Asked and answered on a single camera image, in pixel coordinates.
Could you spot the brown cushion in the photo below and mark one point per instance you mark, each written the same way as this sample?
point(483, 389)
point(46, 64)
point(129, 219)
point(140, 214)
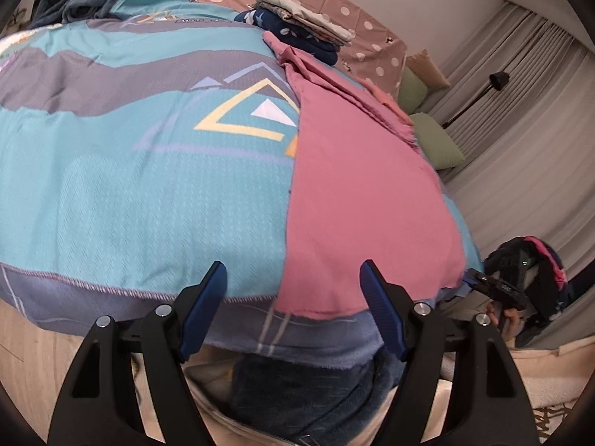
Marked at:
point(422, 65)

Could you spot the black floor lamp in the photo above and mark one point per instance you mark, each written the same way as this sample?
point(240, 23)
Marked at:
point(497, 82)

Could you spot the green pillow front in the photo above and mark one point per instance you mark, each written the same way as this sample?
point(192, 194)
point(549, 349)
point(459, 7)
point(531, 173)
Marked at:
point(438, 147)

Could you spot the folded coral orange garment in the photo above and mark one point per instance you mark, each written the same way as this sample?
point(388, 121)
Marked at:
point(386, 101)

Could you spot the green pillow back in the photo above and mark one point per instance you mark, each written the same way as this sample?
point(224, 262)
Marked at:
point(412, 91)

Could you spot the light grey curtain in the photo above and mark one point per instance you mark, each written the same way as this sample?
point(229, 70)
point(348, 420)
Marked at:
point(529, 149)

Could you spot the pink long-sleeve shirt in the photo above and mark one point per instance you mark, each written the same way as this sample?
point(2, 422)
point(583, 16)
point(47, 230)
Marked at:
point(361, 190)

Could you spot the turquoise grey geometric bedspread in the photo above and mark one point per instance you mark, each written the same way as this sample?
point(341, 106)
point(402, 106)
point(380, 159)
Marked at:
point(137, 150)

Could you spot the dark jacket with pink trim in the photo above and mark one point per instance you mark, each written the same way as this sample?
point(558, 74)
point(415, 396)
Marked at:
point(532, 266)

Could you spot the green pillow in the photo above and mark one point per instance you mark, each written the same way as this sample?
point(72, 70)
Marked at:
point(438, 147)
point(412, 91)

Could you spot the folded cream white garment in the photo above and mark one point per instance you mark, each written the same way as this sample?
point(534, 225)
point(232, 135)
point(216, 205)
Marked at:
point(319, 25)

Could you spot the person's right hand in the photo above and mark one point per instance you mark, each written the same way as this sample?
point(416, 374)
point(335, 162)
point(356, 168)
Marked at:
point(508, 321)

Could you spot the pink polka dot sheet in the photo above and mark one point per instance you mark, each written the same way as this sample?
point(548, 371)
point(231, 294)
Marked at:
point(374, 53)

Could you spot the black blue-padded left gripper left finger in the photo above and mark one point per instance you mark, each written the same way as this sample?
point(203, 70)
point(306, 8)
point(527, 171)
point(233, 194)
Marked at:
point(99, 404)

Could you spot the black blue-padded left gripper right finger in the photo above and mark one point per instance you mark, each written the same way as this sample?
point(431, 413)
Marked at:
point(488, 402)

